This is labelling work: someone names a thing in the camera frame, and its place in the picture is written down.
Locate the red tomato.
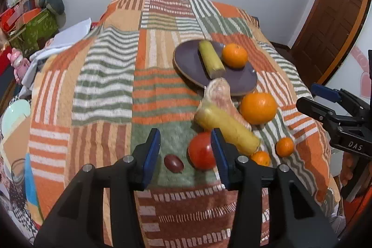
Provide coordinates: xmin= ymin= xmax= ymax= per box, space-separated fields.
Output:
xmin=187 ymin=132 xmax=216 ymax=171

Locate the dark red plum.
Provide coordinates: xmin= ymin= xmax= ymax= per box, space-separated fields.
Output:
xmin=164 ymin=154 xmax=184 ymax=173

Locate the green patterned box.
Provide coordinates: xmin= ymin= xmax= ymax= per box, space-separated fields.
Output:
xmin=9 ymin=9 xmax=59 ymax=57

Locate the brown wooden door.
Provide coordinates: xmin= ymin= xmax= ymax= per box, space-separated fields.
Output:
xmin=291 ymin=0 xmax=370 ymax=87

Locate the dark purple plate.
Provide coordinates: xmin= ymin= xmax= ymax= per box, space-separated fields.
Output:
xmin=173 ymin=40 xmax=258 ymax=97

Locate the pink pomelo segment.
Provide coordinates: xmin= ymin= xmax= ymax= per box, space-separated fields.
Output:
xmin=203 ymin=77 xmax=252 ymax=131

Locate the striped patchwork bedspread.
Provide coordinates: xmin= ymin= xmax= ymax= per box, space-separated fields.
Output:
xmin=24 ymin=0 xmax=341 ymax=247

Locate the pink toy figure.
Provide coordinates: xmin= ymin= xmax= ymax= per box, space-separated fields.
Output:
xmin=8 ymin=48 xmax=30 ymax=84

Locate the right hand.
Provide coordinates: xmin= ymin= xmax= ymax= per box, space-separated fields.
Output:
xmin=340 ymin=152 xmax=354 ymax=186

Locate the large orange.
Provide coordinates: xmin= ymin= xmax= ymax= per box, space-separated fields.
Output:
xmin=221 ymin=43 xmax=248 ymax=69

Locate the yellow banana piece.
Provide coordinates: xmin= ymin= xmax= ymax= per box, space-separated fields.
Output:
xmin=194 ymin=101 xmax=260 ymax=156
xmin=199 ymin=40 xmax=226 ymax=79

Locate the small mandarin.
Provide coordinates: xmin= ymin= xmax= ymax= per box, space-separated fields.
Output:
xmin=250 ymin=150 xmax=271 ymax=167
xmin=276 ymin=137 xmax=294 ymax=158

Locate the medium orange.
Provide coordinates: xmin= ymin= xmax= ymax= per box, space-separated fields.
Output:
xmin=239 ymin=93 xmax=278 ymax=125

